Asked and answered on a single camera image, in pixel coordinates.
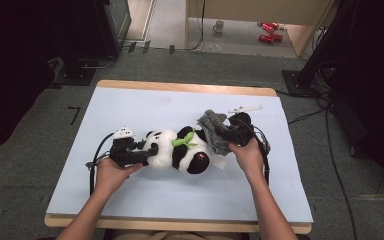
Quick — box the black floor cable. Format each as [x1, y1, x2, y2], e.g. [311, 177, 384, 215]
[78, 49, 119, 70]
[286, 99, 358, 240]
[186, 0, 206, 52]

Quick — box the person's right hand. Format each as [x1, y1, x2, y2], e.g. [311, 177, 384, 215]
[228, 138, 266, 179]

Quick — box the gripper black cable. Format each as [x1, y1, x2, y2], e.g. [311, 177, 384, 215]
[243, 119, 272, 186]
[85, 132, 116, 196]

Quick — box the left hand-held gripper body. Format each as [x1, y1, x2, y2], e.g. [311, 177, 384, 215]
[109, 126, 144, 168]

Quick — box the person's left hand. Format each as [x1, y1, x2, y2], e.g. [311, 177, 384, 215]
[94, 159, 144, 197]

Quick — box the black metal stand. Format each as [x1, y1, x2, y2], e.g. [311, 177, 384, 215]
[281, 0, 351, 96]

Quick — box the light blue table mat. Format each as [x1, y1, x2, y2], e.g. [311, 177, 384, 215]
[45, 86, 314, 224]

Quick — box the black tape corner mark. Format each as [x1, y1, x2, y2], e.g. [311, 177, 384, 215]
[68, 106, 82, 126]

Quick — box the black stand base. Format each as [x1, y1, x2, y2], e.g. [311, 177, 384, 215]
[53, 58, 96, 87]

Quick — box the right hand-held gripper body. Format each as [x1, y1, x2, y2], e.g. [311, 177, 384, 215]
[228, 105, 264, 147]

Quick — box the black curtain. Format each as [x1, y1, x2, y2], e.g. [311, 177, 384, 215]
[329, 0, 384, 201]
[0, 0, 98, 158]

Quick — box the dark cabinet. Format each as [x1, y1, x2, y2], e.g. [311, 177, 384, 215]
[93, 0, 133, 58]

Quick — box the panda plush toy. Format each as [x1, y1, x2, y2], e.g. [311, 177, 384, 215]
[143, 125, 228, 175]

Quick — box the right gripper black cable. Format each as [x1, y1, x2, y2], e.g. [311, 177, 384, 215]
[243, 119, 272, 186]

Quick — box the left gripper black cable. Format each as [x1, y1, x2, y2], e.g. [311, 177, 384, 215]
[85, 132, 116, 196]

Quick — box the grey fuzzy cloth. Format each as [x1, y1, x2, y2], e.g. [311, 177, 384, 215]
[197, 109, 234, 157]

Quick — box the wooden table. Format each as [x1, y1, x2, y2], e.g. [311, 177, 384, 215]
[43, 79, 313, 234]

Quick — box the light wooden cabinet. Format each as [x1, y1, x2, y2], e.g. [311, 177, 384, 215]
[184, 0, 334, 58]

